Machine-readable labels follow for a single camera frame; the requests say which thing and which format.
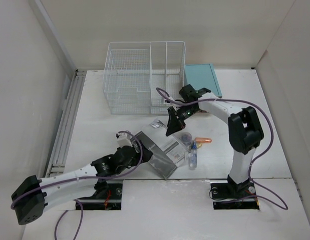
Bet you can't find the small round clear container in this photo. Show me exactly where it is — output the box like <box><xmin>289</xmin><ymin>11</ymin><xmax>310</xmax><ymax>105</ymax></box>
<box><xmin>180</xmin><ymin>132</ymin><xmax>192</xmax><ymax>145</ymax></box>

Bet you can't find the grey white booklet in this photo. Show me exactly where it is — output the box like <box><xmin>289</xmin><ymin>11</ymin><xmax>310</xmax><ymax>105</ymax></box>
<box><xmin>135</xmin><ymin>124</ymin><xmax>187</xmax><ymax>180</ymax></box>

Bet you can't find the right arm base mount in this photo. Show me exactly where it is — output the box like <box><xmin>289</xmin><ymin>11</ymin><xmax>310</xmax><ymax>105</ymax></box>
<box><xmin>209</xmin><ymin>181</ymin><xmax>259</xmax><ymax>210</ymax></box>

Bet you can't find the orange marker pen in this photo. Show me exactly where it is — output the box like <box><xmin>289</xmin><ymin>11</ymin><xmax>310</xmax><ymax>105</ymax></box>
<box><xmin>194</xmin><ymin>137</ymin><xmax>212</xmax><ymax>144</ymax></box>

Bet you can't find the teal drawer box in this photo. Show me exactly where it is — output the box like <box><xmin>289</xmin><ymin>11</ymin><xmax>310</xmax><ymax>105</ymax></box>
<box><xmin>184</xmin><ymin>63</ymin><xmax>222</xmax><ymax>98</ymax></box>

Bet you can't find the white wire mesh organizer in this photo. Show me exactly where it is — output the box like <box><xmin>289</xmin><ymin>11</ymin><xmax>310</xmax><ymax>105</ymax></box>
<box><xmin>103</xmin><ymin>41</ymin><xmax>185</xmax><ymax>115</ymax></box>

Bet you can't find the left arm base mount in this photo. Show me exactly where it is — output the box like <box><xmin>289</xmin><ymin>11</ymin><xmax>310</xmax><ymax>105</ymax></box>
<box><xmin>78</xmin><ymin>180</ymin><xmax>123</xmax><ymax>211</ymax></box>

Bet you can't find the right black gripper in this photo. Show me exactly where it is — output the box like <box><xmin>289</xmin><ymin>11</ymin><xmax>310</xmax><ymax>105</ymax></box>
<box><xmin>165</xmin><ymin>104</ymin><xmax>199</xmax><ymax>136</ymax></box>

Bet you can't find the clear blue glue bottle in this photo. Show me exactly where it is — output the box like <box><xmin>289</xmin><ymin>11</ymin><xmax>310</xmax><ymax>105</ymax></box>
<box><xmin>188</xmin><ymin>141</ymin><xmax>197</xmax><ymax>170</ymax></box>

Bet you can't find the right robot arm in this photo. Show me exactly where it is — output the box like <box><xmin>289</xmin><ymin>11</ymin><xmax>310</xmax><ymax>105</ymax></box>
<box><xmin>156</xmin><ymin>84</ymin><xmax>264</xmax><ymax>197</ymax></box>

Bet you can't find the aluminium rail frame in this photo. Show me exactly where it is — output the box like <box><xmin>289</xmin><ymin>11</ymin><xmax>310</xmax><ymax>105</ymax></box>
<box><xmin>43</xmin><ymin>69</ymin><xmax>87</xmax><ymax>177</ymax></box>

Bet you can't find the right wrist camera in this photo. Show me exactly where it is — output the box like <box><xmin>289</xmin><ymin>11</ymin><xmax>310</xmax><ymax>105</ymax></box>
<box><xmin>163</xmin><ymin>96</ymin><xmax>175</xmax><ymax>105</ymax></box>

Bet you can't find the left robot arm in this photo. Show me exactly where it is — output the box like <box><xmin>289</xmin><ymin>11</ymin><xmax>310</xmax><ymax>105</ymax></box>
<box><xmin>11</xmin><ymin>146</ymin><xmax>153</xmax><ymax>226</ymax></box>

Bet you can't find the small silver packet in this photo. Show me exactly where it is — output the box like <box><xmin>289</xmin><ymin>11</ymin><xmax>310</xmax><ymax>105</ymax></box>
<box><xmin>150</xmin><ymin>118</ymin><xmax>165</xmax><ymax>129</ymax></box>

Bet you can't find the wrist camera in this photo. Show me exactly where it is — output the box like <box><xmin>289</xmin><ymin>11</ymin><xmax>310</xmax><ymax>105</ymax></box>
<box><xmin>163</xmin><ymin>96</ymin><xmax>175</xmax><ymax>105</ymax></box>
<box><xmin>116</xmin><ymin>132</ymin><xmax>133</xmax><ymax>148</ymax></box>

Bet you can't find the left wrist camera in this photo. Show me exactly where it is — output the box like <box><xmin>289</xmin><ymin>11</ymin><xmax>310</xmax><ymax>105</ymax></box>
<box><xmin>116</xmin><ymin>132</ymin><xmax>133</xmax><ymax>148</ymax></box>

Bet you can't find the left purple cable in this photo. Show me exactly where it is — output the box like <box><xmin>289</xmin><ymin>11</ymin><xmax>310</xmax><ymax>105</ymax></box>
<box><xmin>10</xmin><ymin>129</ymin><xmax>145</xmax><ymax>240</ymax></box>

